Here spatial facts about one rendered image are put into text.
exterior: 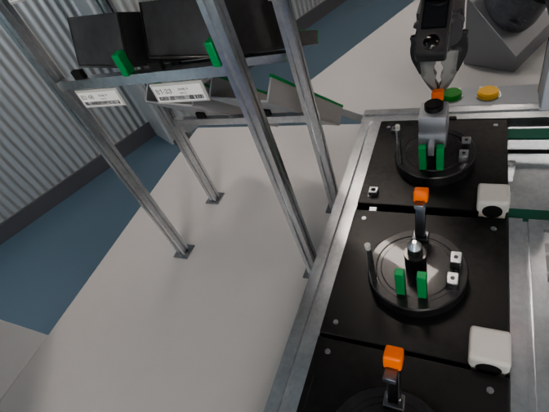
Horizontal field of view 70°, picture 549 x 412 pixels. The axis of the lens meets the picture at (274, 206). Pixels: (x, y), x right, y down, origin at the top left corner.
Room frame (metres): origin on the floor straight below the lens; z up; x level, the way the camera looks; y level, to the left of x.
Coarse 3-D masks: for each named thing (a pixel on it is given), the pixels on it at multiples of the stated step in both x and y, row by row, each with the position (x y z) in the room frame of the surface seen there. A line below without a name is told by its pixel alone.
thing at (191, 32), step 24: (168, 0) 0.58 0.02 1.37; (192, 0) 0.55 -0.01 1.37; (240, 0) 0.57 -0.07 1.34; (264, 0) 0.60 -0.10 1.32; (144, 24) 0.62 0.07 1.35; (168, 24) 0.58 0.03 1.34; (192, 24) 0.55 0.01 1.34; (240, 24) 0.56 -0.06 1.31; (264, 24) 0.59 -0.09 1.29; (168, 48) 0.58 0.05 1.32; (192, 48) 0.54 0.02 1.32; (264, 48) 0.58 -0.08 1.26
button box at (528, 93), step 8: (464, 88) 0.68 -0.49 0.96; (472, 88) 0.67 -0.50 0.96; (504, 88) 0.63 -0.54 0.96; (512, 88) 0.62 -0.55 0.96; (520, 88) 0.61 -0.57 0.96; (528, 88) 0.60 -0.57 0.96; (536, 88) 0.59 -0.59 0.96; (464, 96) 0.66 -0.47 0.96; (472, 96) 0.64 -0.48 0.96; (504, 96) 0.60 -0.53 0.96; (512, 96) 0.59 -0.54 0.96; (520, 96) 0.59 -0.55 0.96; (528, 96) 0.58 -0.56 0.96; (536, 96) 0.57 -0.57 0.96; (456, 104) 0.64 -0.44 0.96; (464, 104) 0.63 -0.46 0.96; (472, 104) 0.62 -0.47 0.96; (480, 104) 0.61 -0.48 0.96; (488, 104) 0.60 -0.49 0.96; (496, 104) 0.59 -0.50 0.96; (504, 104) 0.59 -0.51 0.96
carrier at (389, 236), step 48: (384, 240) 0.37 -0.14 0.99; (432, 240) 0.34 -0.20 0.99; (480, 240) 0.32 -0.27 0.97; (336, 288) 0.34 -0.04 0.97; (384, 288) 0.29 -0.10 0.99; (432, 288) 0.27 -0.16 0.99; (480, 288) 0.25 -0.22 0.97; (336, 336) 0.27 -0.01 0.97; (384, 336) 0.24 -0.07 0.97; (432, 336) 0.21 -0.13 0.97; (480, 336) 0.18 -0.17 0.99
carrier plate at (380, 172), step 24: (456, 120) 0.59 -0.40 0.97; (480, 120) 0.56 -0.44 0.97; (504, 120) 0.53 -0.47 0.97; (384, 144) 0.61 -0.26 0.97; (480, 144) 0.50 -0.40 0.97; (504, 144) 0.48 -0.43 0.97; (384, 168) 0.54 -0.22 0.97; (480, 168) 0.45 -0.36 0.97; (504, 168) 0.42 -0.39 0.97; (360, 192) 0.51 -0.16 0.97; (384, 192) 0.48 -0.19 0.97; (408, 192) 0.46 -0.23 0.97; (432, 192) 0.44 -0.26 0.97; (456, 192) 0.42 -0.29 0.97; (456, 216) 0.39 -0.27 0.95
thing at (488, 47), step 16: (480, 0) 0.90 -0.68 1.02; (480, 16) 0.87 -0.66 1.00; (544, 16) 0.88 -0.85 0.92; (480, 32) 0.87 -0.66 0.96; (496, 32) 0.84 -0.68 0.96; (528, 32) 0.84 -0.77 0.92; (544, 32) 0.85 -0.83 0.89; (480, 48) 0.87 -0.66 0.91; (496, 48) 0.83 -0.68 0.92; (512, 48) 0.80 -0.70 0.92; (528, 48) 0.81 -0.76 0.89; (480, 64) 0.87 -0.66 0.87; (496, 64) 0.83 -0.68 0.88; (512, 64) 0.79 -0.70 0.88
